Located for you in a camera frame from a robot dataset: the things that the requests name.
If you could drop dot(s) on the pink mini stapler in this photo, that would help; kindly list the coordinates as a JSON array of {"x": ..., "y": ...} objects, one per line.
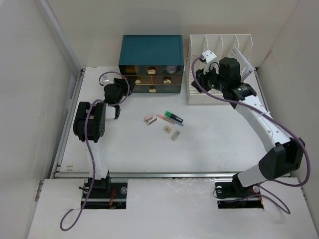
[{"x": 150, "y": 119}]

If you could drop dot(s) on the small yellow eraser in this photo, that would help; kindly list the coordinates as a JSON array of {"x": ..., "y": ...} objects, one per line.
[{"x": 167, "y": 129}]

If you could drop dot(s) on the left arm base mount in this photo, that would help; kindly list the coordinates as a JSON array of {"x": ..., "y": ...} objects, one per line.
[{"x": 105, "y": 194}]

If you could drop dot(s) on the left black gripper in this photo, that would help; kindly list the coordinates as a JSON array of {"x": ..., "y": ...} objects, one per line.
[{"x": 122, "y": 83}]

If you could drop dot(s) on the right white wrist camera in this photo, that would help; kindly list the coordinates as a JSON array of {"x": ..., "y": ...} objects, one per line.
[{"x": 207, "y": 57}]

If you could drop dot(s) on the aluminium table rail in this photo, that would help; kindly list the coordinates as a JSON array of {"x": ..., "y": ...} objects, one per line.
[{"x": 122, "y": 175}]

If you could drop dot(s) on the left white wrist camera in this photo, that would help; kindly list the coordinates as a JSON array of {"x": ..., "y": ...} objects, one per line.
[{"x": 104, "y": 80}]

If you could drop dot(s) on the orange pen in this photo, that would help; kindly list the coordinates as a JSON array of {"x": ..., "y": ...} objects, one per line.
[{"x": 165, "y": 119}]

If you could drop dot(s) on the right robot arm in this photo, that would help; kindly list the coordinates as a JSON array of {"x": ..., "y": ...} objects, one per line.
[{"x": 284, "y": 150}]

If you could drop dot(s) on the white spiral manual booklet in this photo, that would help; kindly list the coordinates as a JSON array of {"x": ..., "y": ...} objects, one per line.
[{"x": 245, "y": 67}]

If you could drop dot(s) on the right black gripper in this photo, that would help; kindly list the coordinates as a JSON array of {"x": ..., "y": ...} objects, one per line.
[{"x": 201, "y": 77}]

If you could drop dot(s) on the silver staple box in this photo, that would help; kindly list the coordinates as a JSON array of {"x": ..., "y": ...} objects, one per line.
[{"x": 175, "y": 135}]

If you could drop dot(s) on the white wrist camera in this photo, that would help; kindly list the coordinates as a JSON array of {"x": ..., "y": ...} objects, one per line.
[
  {"x": 104, "y": 80},
  {"x": 207, "y": 57}
]

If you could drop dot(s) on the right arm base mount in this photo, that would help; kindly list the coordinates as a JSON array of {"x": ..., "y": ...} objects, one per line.
[{"x": 230, "y": 194}]

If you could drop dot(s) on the green black highlighter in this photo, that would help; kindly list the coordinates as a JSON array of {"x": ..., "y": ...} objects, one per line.
[{"x": 173, "y": 116}]

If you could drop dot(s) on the blue pen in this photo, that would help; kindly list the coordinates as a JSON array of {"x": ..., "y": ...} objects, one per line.
[{"x": 176, "y": 122}]

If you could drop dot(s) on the teal drawer organizer box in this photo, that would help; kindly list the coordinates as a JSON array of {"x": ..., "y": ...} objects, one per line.
[{"x": 144, "y": 59}]

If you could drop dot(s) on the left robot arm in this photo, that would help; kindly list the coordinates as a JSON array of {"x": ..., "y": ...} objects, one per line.
[{"x": 89, "y": 126}]

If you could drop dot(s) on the white file rack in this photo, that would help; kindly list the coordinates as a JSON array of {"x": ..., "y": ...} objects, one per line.
[{"x": 220, "y": 44}]

